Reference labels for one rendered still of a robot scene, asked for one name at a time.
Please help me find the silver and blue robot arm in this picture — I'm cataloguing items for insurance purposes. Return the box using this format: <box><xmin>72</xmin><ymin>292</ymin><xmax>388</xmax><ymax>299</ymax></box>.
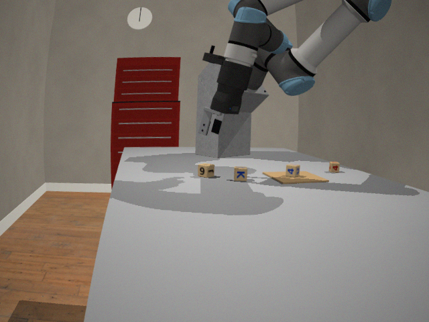
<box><xmin>228</xmin><ymin>0</ymin><xmax>391</xmax><ymax>96</ymax></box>

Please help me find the tan wooden letter block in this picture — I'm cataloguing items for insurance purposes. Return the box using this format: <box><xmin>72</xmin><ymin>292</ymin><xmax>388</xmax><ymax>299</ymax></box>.
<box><xmin>286</xmin><ymin>164</ymin><xmax>300</xmax><ymax>177</ymax></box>
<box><xmin>234</xmin><ymin>166</ymin><xmax>247</xmax><ymax>181</ymax></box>
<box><xmin>329</xmin><ymin>162</ymin><xmax>340</xmax><ymax>173</ymax></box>
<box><xmin>198</xmin><ymin>163</ymin><xmax>215</xmax><ymax>178</ymax></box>

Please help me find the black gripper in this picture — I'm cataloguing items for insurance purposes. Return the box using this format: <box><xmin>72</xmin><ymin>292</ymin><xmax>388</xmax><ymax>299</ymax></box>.
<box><xmin>198</xmin><ymin>44</ymin><xmax>257</xmax><ymax>136</ymax></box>

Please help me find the tan flat mat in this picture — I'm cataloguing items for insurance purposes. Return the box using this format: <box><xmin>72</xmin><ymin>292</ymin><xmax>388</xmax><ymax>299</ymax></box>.
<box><xmin>263</xmin><ymin>171</ymin><xmax>329</xmax><ymax>184</ymax></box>

